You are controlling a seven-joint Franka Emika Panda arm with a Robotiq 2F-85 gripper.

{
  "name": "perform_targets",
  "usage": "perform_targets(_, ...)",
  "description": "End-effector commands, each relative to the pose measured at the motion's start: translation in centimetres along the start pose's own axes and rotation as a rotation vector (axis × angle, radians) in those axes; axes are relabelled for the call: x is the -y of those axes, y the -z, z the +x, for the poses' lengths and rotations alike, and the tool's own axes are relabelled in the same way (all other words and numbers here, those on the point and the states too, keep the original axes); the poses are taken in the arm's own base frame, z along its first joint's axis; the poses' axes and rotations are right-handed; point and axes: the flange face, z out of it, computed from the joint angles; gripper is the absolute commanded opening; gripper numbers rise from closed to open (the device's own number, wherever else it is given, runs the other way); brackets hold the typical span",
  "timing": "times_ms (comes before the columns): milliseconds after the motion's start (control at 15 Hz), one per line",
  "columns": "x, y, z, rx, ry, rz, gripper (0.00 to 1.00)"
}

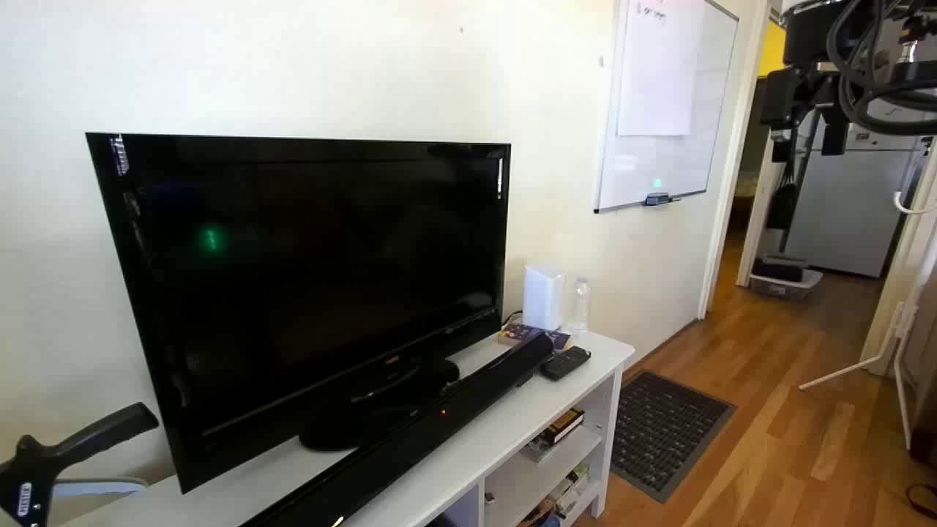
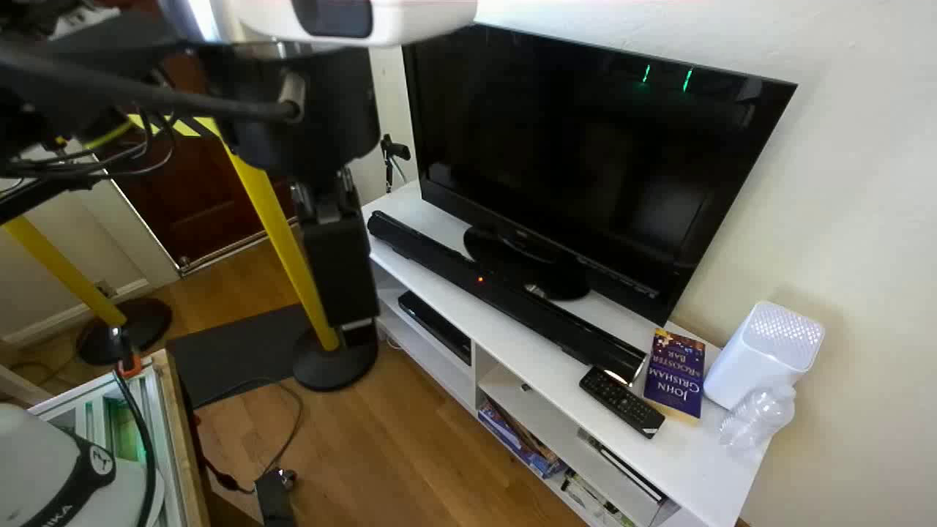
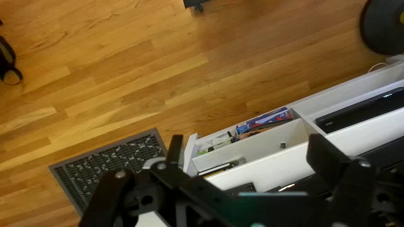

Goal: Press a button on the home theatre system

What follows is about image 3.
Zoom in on blue and red book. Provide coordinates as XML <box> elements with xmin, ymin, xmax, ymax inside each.
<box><xmin>234</xmin><ymin>105</ymin><xmax>296</xmax><ymax>136</ymax></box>

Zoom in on white and green booklets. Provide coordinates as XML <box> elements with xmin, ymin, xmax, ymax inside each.
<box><xmin>194</xmin><ymin>129</ymin><xmax>238</xmax><ymax>157</ymax></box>

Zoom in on white cable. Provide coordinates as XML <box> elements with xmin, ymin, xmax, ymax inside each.
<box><xmin>367</xmin><ymin>60</ymin><xmax>389</xmax><ymax>74</ymax></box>

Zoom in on white shelving media unit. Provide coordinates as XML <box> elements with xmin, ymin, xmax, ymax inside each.
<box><xmin>182</xmin><ymin>61</ymin><xmax>404</xmax><ymax>199</ymax></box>

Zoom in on black caster foot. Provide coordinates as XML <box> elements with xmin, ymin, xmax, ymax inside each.
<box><xmin>182</xmin><ymin>0</ymin><xmax>213</xmax><ymax>13</ymax></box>

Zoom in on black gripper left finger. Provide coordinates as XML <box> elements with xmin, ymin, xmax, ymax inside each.
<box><xmin>79</xmin><ymin>133</ymin><xmax>200</xmax><ymax>227</ymax></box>

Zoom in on black round disc base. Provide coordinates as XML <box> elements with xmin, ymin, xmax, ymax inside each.
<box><xmin>359</xmin><ymin>0</ymin><xmax>404</xmax><ymax>56</ymax></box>

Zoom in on black flat media player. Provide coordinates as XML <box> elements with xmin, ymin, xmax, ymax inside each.
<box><xmin>315</xmin><ymin>86</ymin><xmax>404</xmax><ymax>134</ymax></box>

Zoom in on grey metal floor vent grate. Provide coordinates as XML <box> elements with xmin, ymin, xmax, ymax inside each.
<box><xmin>49</xmin><ymin>127</ymin><xmax>169</xmax><ymax>216</ymax></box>

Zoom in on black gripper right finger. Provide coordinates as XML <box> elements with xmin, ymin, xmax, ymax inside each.
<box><xmin>306</xmin><ymin>132</ymin><xmax>379</xmax><ymax>227</ymax></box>

